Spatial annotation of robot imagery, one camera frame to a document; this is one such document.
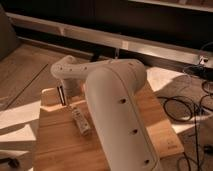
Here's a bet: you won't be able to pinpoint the wooden block holder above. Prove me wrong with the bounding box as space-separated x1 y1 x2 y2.
40 88 69 112

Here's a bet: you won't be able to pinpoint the black cable loops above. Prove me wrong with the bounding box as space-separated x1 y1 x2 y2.
157 64 213 171

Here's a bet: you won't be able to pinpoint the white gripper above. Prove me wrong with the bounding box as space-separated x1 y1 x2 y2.
57 79 82 106

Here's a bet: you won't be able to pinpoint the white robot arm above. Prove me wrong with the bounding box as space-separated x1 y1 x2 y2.
51 56 162 171

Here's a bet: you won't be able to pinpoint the wooden board table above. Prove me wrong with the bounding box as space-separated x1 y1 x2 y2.
33 85 184 171

